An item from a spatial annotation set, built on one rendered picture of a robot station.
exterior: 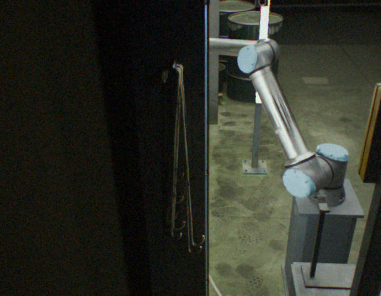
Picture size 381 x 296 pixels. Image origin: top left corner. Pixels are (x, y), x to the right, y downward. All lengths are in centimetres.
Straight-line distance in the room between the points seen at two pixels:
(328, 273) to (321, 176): 54
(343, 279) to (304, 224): 63
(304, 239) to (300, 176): 42
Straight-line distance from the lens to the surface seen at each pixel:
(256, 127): 342
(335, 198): 220
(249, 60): 199
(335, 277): 164
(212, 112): 426
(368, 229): 126
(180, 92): 100
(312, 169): 199
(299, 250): 233
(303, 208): 217
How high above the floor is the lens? 194
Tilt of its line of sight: 30 degrees down
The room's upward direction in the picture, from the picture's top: 1 degrees counter-clockwise
